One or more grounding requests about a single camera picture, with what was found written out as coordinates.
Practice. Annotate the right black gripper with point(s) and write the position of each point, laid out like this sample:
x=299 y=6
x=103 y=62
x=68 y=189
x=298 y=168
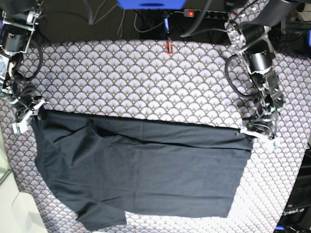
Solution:
x=27 y=103

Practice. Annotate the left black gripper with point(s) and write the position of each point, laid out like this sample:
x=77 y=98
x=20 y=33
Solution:
x=264 y=124

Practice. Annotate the dark navy T-shirt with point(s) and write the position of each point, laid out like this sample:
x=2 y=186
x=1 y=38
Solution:
x=102 y=167

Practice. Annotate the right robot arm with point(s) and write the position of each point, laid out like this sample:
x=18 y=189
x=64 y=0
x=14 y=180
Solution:
x=18 y=20

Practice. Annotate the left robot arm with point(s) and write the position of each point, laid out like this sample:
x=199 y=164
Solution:
x=252 y=44

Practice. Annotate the fan-patterned grey tablecloth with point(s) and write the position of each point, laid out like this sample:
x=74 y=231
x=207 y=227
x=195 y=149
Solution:
x=138 y=79

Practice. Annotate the blue clamp far right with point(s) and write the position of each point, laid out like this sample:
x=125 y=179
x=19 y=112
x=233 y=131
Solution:
x=307 y=45

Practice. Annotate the black OpenArm base box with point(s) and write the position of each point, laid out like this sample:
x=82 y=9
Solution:
x=296 y=217

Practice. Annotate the red table clamp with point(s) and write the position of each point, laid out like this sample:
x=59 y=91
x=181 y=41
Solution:
x=169 y=47

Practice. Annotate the white cabinet corner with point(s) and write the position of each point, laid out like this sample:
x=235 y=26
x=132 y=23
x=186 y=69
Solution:
x=18 y=210

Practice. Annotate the blue box at top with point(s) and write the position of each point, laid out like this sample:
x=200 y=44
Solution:
x=151 y=4

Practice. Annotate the black power strip red switch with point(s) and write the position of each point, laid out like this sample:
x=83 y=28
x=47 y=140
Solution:
x=219 y=15

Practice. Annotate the blue clamp handle centre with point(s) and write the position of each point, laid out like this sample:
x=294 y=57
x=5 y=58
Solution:
x=166 y=25

